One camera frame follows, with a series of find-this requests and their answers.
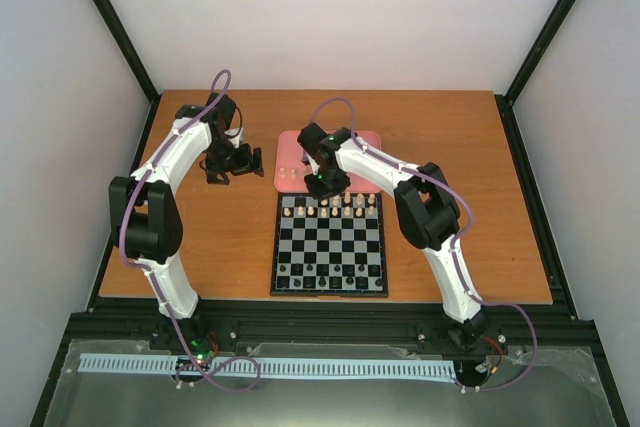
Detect pink plastic tray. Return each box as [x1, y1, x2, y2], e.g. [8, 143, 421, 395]
[272, 129, 386, 195]

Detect light blue cable duct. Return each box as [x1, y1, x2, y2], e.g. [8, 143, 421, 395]
[77, 353, 456, 383]

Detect black and white chessboard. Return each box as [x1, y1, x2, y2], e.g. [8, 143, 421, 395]
[270, 193, 389, 298]

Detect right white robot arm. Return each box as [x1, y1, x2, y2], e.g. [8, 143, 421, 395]
[297, 122, 488, 352]

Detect black chess piece row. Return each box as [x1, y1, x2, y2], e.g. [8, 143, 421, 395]
[273, 263, 386, 293]

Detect black aluminium frame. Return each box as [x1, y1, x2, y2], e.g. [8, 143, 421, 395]
[31, 0, 629, 426]

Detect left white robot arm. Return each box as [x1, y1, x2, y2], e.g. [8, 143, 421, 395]
[108, 92, 264, 350]

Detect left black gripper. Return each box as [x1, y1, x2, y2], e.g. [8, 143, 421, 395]
[206, 138, 265, 185]

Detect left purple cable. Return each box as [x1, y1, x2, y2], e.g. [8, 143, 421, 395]
[119, 67, 261, 391]

